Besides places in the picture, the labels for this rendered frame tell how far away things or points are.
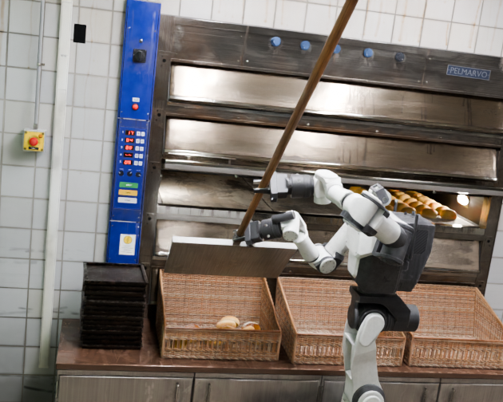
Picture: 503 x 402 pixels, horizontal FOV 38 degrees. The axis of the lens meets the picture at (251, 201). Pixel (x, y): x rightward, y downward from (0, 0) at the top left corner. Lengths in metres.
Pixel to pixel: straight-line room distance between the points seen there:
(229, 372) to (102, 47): 1.61
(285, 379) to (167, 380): 0.55
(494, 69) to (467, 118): 0.29
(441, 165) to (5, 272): 2.29
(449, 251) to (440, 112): 0.78
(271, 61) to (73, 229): 1.27
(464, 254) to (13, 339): 2.42
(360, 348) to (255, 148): 1.19
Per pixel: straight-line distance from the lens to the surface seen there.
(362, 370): 3.13
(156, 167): 3.64
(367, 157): 3.85
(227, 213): 3.73
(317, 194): 2.73
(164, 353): 3.42
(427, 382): 3.76
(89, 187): 3.65
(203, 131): 3.64
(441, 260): 4.16
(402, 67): 3.88
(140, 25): 3.54
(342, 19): 1.97
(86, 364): 3.34
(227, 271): 3.46
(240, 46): 3.64
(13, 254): 3.75
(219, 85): 3.62
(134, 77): 3.55
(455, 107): 4.02
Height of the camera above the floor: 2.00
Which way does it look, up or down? 12 degrees down
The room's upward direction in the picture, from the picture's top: 7 degrees clockwise
